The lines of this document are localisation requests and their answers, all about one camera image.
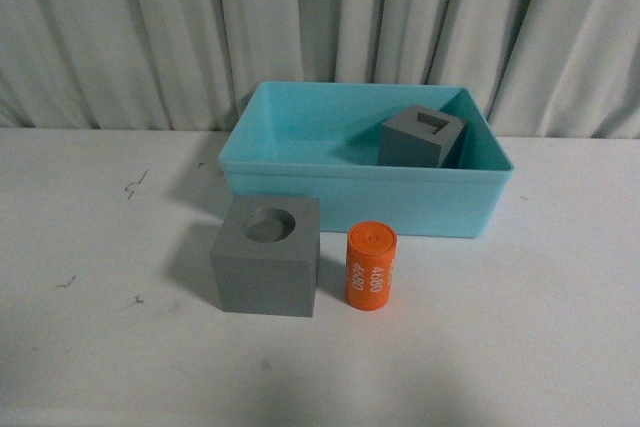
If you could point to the gray cube with round hole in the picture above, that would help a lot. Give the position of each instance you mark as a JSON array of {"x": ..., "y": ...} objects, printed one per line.
[{"x": 265, "y": 257}]

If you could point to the orange cylinder with white numbers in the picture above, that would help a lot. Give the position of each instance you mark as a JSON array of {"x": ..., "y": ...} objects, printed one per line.
[{"x": 370, "y": 256}]

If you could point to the gray cube with rectangular slot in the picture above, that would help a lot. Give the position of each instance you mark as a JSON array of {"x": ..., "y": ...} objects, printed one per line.
[{"x": 422, "y": 137}]

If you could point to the light blue plastic box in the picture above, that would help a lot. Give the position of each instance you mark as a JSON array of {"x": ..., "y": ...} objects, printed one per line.
[{"x": 321, "y": 140}]

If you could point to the white pleated curtain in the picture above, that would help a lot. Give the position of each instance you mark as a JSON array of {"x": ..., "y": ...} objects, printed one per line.
[{"x": 545, "y": 68}]

